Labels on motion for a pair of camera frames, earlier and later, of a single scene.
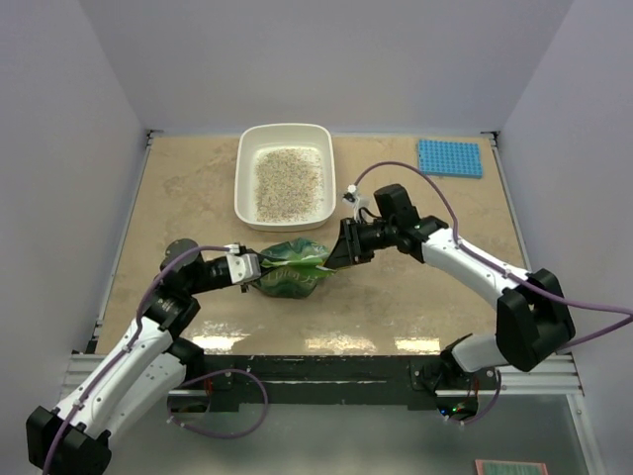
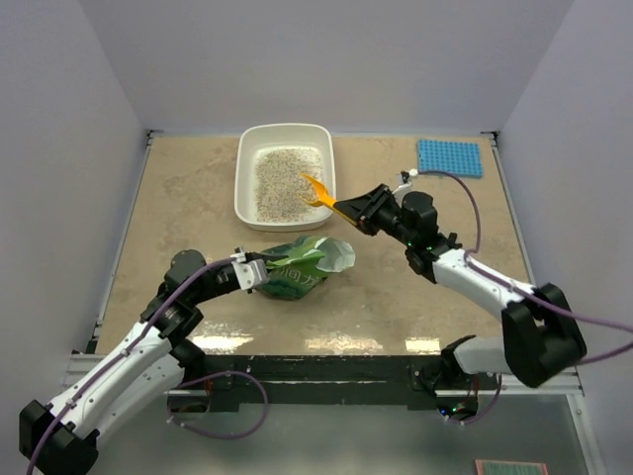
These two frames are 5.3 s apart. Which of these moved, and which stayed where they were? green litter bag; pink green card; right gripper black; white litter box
Moved: right gripper black
Stayed: green litter bag; pink green card; white litter box
